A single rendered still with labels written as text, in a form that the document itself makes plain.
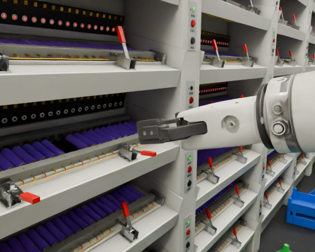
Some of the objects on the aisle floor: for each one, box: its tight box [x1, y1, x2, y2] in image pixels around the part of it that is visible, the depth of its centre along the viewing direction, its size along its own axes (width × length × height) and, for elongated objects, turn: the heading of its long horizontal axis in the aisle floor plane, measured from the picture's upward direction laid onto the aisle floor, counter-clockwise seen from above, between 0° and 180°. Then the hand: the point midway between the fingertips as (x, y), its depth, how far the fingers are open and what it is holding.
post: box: [124, 0, 202, 252], centre depth 85 cm, size 20×9×182 cm, turn 52°
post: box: [225, 0, 280, 252], centre depth 140 cm, size 20×9×182 cm, turn 52°
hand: (164, 126), depth 43 cm, fingers open, 8 cm apart
